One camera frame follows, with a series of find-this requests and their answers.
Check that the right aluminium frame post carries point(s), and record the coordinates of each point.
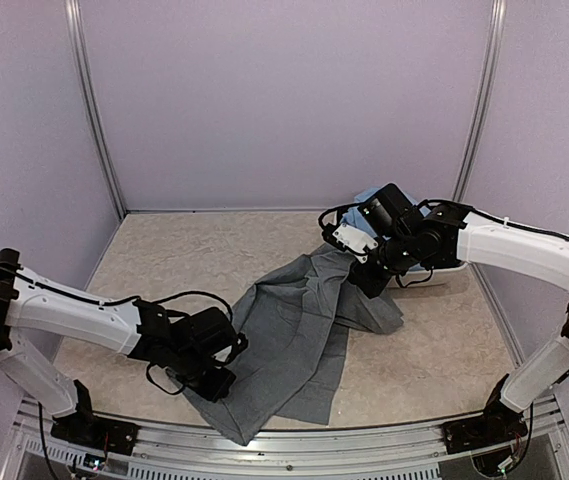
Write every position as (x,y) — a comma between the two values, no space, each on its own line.
(483,98)

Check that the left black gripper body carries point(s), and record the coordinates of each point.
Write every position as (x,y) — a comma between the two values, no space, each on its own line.
(207,388)

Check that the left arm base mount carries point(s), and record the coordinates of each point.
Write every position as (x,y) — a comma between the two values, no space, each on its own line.
(99,433)

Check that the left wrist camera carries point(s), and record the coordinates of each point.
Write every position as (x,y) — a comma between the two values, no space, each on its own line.
(237,348)

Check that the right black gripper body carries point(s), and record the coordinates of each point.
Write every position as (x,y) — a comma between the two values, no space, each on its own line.
(374,283)

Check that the light blue shirt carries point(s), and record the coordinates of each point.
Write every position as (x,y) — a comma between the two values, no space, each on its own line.
(385,212)

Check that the front aluminium rail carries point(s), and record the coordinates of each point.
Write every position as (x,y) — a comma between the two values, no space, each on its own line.
(164,450)

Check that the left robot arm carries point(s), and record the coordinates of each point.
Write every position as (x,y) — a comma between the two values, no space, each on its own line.
(196,349)

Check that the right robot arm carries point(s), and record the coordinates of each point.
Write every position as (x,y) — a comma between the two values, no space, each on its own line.
(436,232)

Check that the left aluminium frame post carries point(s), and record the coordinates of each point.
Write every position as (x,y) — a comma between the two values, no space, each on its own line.
(89,99)

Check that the grey long sleeve shirt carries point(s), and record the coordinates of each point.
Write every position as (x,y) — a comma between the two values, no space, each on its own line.
(297,320)

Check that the aluminium frame post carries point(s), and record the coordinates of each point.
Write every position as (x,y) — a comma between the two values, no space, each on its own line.
(89,99)
(483,98)

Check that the white plastic bin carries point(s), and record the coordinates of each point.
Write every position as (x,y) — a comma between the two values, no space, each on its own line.
(418,277)

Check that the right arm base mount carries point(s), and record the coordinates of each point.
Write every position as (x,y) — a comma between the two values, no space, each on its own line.
(482,431)

